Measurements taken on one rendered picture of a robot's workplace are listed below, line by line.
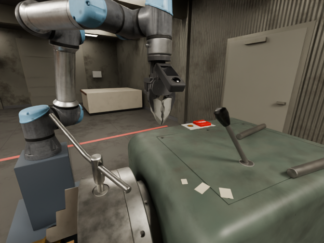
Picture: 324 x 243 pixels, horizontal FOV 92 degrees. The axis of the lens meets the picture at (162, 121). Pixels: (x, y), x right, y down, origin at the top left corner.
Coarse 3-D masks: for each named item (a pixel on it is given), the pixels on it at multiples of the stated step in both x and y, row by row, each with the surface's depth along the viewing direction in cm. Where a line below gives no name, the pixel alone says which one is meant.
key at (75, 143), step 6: (54, 120) 41; (60, 126) 40; (66, 132) 38; (72, 138) 37; (78, 144) 36; (78, 150) 35; (84, 150) 35; (84, 156) 34; (90, 156) 33; (90, 162) 32; (102, 168) 30; (108, 174) 29; (114, 174) 29; (114, 180) 27; (120, 180) 27; (120, 186) 26; (126, 186) 26; (126, 192) 26
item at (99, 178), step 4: (92, 156) 31; (96, 156) 31; (100, 156) 31; (92, 160) 30; (96, 160) 30; (100, 160) 31; (92, 164) 30; (96, 164) 30; (92, 168) 31; (96, 168) 31; (96, 172) 31; (100, 172) 31; (96, 176) 31; (100, 176) 32; (104, 176) 33; (96, 180) 32; (100, 180) 32; (104, 180) 33; (96, 184) 33; (100, 184) 33; (100, 188) 33; (100, 192) 33
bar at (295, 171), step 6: (312, 162) 37; (318, 162) 37; (288, 168) 35; (294, 168) 35; (300, 168) 35; (306, 168) 35; (312, 168) 36; (318, 168) 36; (288, 174) 35; (294, 174) 34; (300, 174) 34
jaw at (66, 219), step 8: (72, 192) 40; (72, 200) 39; (72, 208) 38; (56, 216) 37; (64, 216) 37; (72, 216) 38; (56, 224) 36; (64, 224) 37; (72, 224) 37; (48, 232) 35; (56, 232) 36; (64, 232) 36; (72, 232) 37; (48, 240) 35; (56, 240) 35
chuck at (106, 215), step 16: (80, 192) 33; (112, 192) 33; (80, 208) 30; (96, 208) 30; (112, 208) 31; (80, 224) 28; (96, 224) 28; (112, 224) 29; (128, 224) 30; (80, 240) 27; (96, 240) 27; (112, 240) 28; (128, 240) 28
